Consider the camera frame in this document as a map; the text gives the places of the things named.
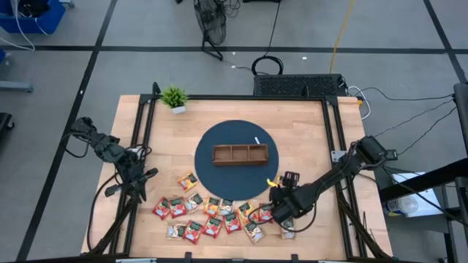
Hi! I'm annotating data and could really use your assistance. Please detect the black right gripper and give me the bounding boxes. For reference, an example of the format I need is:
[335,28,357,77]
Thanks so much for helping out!
[270,171,301,224]

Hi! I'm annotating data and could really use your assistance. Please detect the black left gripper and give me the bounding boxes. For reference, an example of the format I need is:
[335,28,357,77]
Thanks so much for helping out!
[105,167,159,203]

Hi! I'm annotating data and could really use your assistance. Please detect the red tea sachet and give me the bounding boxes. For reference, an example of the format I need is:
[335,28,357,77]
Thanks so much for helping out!
[182,220,204,245]
[257,203,275,224]
[222,212,243,235]
[151,197,172,221]
[202,216,224,239]
[168,197,188,219]

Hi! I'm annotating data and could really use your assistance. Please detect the beige tea sachet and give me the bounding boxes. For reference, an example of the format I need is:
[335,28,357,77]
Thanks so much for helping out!
[280,218,297,241]
[184,192,205,214]
[218,199,235,217]
[165,223,187,240]
[243,221,267,245]

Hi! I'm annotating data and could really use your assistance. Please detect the wooden three-compartment box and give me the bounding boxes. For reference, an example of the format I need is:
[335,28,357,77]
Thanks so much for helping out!
[211,143,270,167]

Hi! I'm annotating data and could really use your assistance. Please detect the round blue woven placemat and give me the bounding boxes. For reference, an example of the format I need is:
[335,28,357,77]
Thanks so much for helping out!
[194,119,280,202]

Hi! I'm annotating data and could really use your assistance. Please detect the green plant white pot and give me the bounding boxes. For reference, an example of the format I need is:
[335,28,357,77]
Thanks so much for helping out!
[159,84,190,115]

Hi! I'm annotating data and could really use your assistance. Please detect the clear plastic water bottle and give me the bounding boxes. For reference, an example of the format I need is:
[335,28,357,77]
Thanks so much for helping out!
[382,195,420,217]

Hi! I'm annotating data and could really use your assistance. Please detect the black perforated computer case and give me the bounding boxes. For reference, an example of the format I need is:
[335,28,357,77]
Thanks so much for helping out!
[253,73,347,98]

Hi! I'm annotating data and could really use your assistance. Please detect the black metal stand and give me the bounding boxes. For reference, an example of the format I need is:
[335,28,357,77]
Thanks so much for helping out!
[378,156,468,263]

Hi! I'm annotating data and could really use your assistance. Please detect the white box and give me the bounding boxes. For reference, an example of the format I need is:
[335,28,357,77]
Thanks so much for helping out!
[390,171,444,219]

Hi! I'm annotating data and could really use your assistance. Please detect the black chair base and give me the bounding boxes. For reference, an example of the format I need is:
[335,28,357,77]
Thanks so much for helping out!
[0,112,15,133]

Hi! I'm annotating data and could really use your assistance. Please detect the grey bench foot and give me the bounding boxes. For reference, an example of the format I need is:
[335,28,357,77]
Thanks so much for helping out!
[0,80,34,94]

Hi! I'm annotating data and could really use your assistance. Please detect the black floor fan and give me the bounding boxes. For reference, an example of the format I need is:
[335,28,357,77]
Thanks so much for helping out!
[192,0,227,61]

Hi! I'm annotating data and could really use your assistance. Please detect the blue plastic bin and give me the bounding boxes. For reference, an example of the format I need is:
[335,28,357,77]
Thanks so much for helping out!
[0,0,67,35]

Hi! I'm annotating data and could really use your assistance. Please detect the dark grey upright panel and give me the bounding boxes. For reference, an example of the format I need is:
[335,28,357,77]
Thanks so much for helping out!
[453,83,468,154]

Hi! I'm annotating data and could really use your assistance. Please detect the black power cable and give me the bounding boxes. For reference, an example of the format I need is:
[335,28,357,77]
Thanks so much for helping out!
[86,171,124,253]

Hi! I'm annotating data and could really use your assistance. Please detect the white cable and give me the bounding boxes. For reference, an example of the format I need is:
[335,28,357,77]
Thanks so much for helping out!
[0,0,50,52]
[347,85,372,121]

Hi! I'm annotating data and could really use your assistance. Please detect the coiled black cable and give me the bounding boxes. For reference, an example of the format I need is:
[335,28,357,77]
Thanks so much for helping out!
[250,0,285,77]

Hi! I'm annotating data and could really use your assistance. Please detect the thin black floor cable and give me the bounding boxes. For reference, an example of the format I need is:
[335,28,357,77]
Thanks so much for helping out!
[353,86,455,102]
[397,107,458,156]
[374,98,455,139]

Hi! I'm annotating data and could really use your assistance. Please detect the yellow cable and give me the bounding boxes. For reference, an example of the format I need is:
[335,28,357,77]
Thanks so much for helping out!
[328,0,356,74]

